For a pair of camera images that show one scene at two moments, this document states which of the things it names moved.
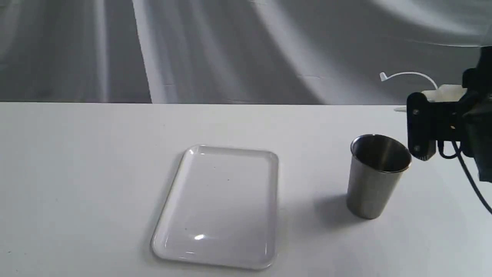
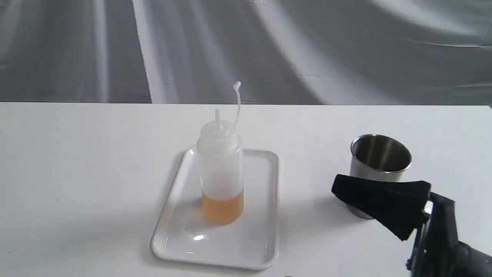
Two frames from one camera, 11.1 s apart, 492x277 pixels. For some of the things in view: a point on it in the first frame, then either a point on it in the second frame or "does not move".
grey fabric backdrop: x=258 y=52 does not move
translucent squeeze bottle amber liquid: x=444 y=93 -> x=220 y=147
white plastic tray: x=221 y=209 does not move
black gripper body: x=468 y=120 -> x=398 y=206
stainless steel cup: x=376 y=163 does not move
